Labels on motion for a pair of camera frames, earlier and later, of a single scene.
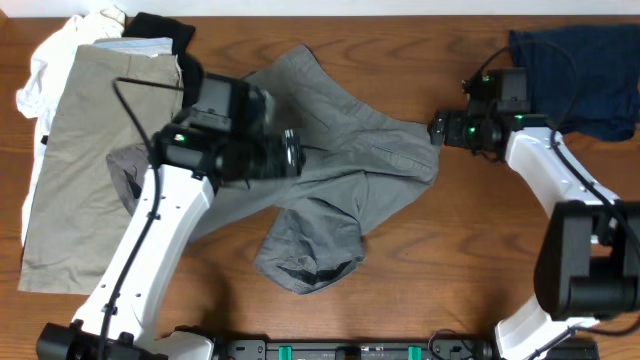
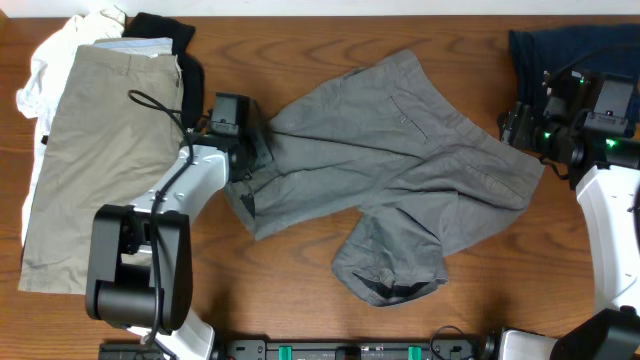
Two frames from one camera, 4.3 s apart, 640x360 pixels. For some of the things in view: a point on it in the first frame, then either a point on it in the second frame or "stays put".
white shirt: (40, 95) stays put
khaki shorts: (112, 96) stays put
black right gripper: (449, 136) → (515, 130)
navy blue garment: (582, 78) stays put
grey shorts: (311, 224) → (412, 176)
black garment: (147, 25) stays put
